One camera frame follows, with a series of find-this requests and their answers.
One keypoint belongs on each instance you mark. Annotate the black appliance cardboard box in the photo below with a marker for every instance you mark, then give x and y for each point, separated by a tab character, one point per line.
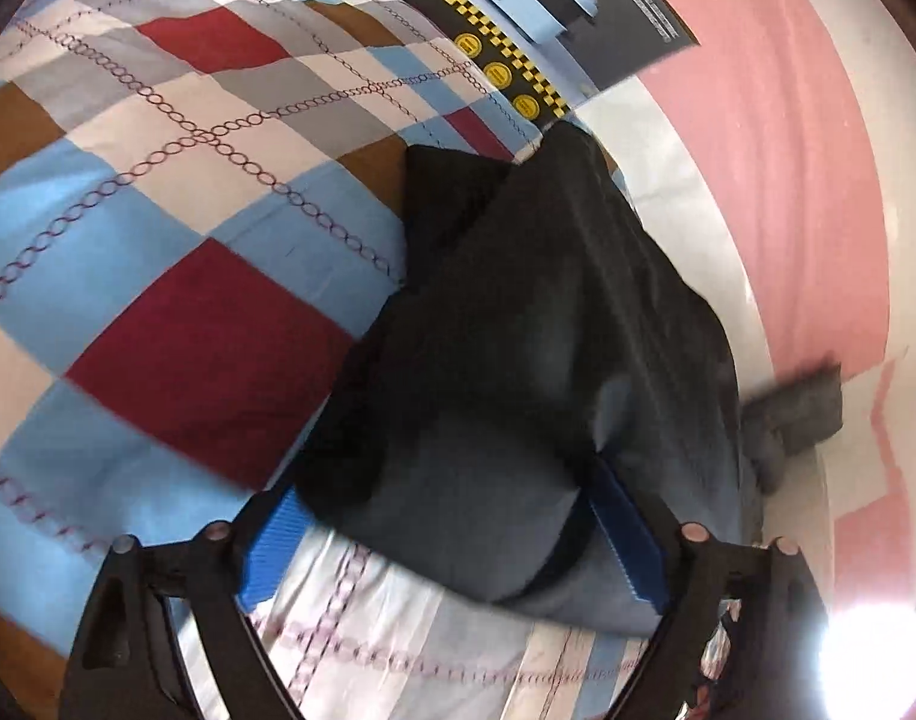
623	15

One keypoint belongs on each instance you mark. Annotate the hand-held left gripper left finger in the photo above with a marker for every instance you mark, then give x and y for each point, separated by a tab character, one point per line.
274	547

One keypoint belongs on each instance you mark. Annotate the grey padded garment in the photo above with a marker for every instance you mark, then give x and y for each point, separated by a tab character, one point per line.
796	412

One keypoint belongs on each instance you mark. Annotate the black jacket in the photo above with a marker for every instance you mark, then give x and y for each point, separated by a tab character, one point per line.
540	315

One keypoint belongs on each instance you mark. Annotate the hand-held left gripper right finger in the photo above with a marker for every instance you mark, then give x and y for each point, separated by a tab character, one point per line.
632	540

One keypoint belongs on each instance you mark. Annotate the checkered patchwork quilt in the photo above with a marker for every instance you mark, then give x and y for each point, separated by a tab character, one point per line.
203	360

